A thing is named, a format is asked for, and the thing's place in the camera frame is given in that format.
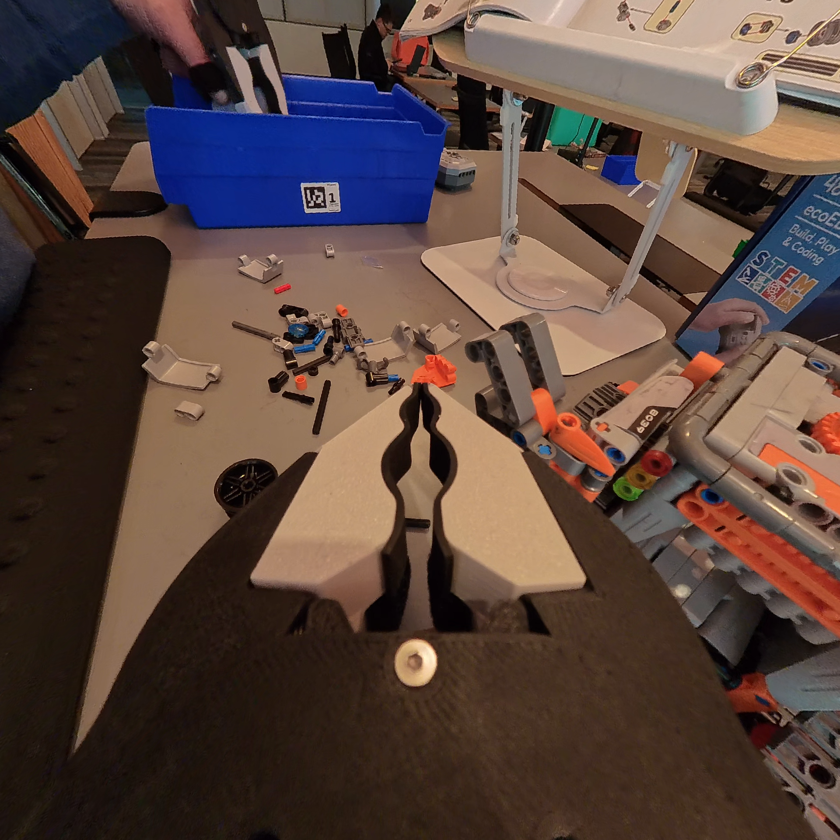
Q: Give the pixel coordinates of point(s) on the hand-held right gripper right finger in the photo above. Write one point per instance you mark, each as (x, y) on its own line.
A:
(512, 525)

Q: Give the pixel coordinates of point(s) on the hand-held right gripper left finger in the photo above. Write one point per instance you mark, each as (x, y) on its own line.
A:
(328, 525)

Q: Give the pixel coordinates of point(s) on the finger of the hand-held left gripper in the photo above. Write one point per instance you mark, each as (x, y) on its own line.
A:
(243, 79)
(275, 82)

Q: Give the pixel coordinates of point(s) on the blue plastic bin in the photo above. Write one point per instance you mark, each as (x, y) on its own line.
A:
(262, 164)

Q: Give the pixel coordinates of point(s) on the person's left forearm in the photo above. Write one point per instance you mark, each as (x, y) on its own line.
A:
(52, 52)

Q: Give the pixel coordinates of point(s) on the person's left hand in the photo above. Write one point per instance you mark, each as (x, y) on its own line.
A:
(187, 36)

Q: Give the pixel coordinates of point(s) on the black spoked wheel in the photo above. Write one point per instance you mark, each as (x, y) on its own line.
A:
(243, 487)

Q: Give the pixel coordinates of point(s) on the black chair armrest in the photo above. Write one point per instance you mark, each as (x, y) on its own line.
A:
(128, 205)

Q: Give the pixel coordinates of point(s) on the orange sloped panel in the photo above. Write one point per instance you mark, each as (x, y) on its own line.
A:
(436, 371)

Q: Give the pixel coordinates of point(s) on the small grey beam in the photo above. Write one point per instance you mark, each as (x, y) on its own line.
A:
(189, 411)

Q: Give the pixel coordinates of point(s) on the light grey axle connector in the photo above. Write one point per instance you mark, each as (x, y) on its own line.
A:
(282, 344)

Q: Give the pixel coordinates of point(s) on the grey curved panel piece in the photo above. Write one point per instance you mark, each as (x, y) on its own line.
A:
(441, 338)
(261, 269)
(180, 371)
(401, 336)

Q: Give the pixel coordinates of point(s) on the blue transparent dome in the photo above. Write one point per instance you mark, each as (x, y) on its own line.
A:
(298, 330)

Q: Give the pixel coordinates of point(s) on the grey battery module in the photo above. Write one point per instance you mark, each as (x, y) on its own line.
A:
(456, 172)

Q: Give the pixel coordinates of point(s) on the dark grey axle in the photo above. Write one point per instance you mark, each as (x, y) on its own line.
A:
(253, 329)

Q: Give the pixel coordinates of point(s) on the white book stand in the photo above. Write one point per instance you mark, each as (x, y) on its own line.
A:
(571, 315)

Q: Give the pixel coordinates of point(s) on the grey orange toy tracked robot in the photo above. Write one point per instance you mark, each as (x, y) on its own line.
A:
(741, 459)

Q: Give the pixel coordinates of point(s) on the black dimpled pad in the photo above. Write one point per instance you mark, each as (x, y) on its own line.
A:
(72, 426)

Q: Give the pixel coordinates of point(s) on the green box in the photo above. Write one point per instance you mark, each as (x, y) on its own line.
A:
(571, 128)

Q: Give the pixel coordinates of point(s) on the small blue bin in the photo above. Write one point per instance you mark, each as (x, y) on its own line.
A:
(619, 170)

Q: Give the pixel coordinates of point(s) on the blue kit box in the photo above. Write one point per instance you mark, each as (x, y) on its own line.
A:
(787, 262)

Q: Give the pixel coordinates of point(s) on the instruction booklet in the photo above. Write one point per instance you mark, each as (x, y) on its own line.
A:
(709, 16)

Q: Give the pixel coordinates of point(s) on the dark grey frame connector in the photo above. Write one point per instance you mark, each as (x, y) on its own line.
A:
(352, 332)

